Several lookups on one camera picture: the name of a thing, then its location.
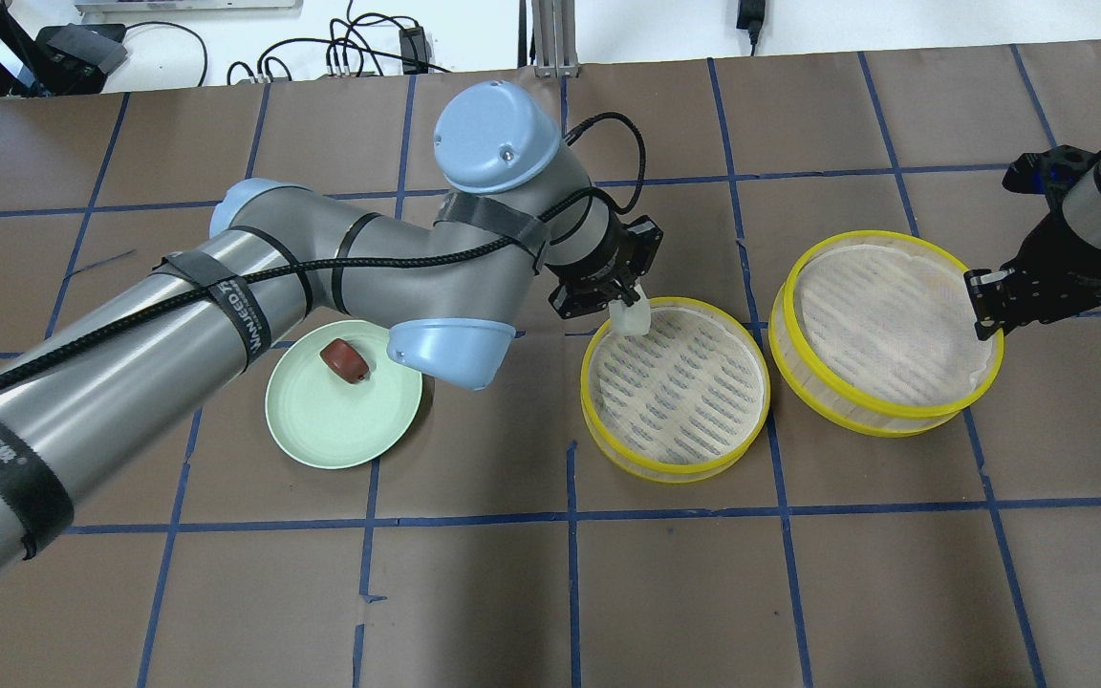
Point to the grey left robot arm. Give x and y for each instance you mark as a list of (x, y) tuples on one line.
[(77, 409)]

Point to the black tripod mount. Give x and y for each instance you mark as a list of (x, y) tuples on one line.
[(67, 60)]

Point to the brown round bun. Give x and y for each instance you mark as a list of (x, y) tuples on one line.
[(345, 361)]

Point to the black hanging plug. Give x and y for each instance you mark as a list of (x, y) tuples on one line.
[(751, 18)]

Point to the aluminium frame post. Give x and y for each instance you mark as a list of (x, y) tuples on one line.
[(554, 39)]

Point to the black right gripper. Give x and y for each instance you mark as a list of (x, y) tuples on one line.
[(1045, 252)]

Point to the yellow rimmed bottom steamer tray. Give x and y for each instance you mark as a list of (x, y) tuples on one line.
[(608, 440)]

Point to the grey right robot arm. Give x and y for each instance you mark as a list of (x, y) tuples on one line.
[(1069, 179)]

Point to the white steamed bun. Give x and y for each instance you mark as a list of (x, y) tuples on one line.
[(633, 320)]

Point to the black power adapter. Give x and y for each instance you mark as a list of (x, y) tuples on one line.
[(415, 51)]

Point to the light green plate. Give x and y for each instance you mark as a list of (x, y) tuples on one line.
[(320, 419)]

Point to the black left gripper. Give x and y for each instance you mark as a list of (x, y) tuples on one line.
[(596, 265)]

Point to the white mesh steamer cloth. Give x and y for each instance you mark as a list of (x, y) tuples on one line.
[(894, 322)]

